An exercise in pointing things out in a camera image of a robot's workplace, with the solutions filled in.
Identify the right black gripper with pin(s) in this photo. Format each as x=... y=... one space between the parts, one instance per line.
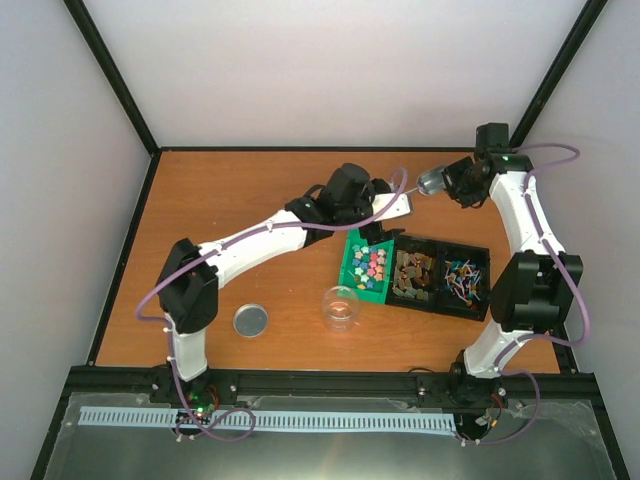
x=450 y=172

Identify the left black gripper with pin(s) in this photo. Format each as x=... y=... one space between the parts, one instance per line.
x=375 y=233

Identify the green candy bin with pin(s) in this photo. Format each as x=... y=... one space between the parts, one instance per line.
x=366 y=269

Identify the metal scoop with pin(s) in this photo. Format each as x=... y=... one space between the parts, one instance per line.
x=429 y=183

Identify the black popsicle candy bin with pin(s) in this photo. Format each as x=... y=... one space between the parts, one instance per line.
x=414 y=274

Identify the black lollipop candy bin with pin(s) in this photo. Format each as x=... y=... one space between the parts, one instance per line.
x=463 y=281

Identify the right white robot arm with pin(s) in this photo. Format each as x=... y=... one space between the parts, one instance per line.
x=535 y=291

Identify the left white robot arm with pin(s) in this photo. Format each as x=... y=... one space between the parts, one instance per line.
x=192 y=276

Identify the clear plastic jar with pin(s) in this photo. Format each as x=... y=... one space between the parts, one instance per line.
x=340 y=306

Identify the silver jar lid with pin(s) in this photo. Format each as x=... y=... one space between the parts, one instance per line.
x=250 y=320

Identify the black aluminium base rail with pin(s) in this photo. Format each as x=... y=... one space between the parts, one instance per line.
x=417 y=387

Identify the light blue cable duct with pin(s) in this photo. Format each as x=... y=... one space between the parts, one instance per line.
x=272 y=421

